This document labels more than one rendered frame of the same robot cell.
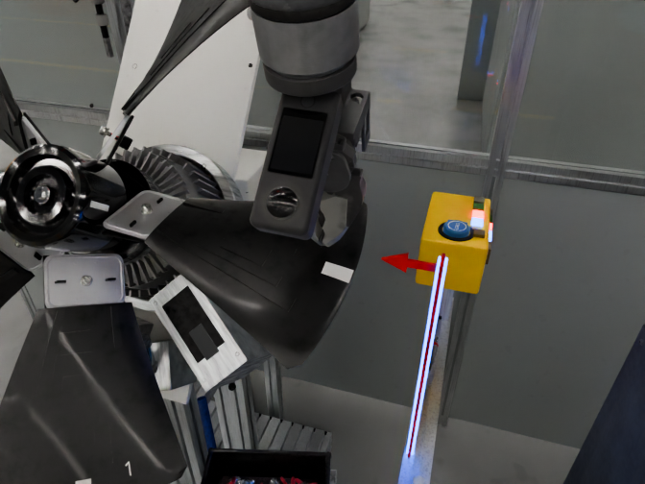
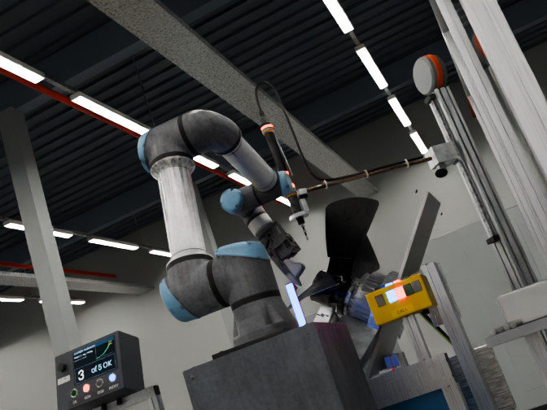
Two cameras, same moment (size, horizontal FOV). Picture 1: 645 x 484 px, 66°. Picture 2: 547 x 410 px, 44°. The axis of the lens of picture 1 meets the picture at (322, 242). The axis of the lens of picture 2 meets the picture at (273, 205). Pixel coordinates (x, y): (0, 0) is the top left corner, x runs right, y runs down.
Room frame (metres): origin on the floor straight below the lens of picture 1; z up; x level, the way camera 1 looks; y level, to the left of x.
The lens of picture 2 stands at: (0.47, -2.10, 0.86)
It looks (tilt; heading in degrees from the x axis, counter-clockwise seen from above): 16 degrees up; 91
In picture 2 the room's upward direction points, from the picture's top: 20 degrees counter-clockwise
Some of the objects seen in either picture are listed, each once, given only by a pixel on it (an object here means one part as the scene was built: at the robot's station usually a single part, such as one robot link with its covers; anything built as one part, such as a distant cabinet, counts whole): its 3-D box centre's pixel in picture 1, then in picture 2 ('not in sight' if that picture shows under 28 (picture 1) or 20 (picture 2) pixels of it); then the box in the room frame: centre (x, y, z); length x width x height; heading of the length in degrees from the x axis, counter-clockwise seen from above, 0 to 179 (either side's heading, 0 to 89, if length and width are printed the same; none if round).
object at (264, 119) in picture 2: not in sight; (281, 166); (0.51, 0.21, 1.66); 0.04 x 0.04 x 0.46
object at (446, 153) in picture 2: not in sight; (442, 155); (1.10, 0.40, 1.54); 0.10 x 0.07 x 0.08; 18
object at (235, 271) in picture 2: not in sight; (243, 272); (0.33, -0.56, 1.18); 0.13 x 0.12 x 0.14; 165
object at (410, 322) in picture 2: (444, 288); (416, 338); (0.68, -0.22, 0.92); 0.03 x 0.03 x 0.12; 73
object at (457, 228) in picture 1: (456, 229); not in sight; (0.64, -0.21, 1.08); 0.04 x 0.04 x 0.02
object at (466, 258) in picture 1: (453, 242); (402, 302); (0.68, -0.22, 1.02); 0.16 x 0.10 x 0.11; 163
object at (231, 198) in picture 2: not in sight; (241, 200); (0.35, -0.08, 1.49); 0.11 x 0.11 x 0.08; 75
